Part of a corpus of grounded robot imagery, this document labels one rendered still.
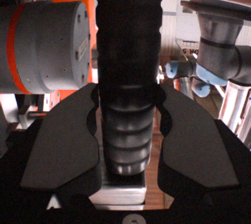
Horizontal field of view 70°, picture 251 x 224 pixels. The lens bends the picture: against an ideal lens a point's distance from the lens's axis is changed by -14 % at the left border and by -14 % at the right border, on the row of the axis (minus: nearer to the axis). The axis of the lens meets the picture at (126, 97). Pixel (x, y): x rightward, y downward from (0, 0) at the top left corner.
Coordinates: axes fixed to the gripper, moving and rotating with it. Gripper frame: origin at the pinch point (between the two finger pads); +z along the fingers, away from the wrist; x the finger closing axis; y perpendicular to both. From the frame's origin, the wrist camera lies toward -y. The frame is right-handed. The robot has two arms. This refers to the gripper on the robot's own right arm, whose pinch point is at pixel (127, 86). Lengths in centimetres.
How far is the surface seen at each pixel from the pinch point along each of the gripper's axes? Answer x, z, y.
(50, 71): -9.1, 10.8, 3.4
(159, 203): 136, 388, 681
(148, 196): 96, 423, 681
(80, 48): -6.0, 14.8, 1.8
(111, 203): -1.2, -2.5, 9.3
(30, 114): -18.4, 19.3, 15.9
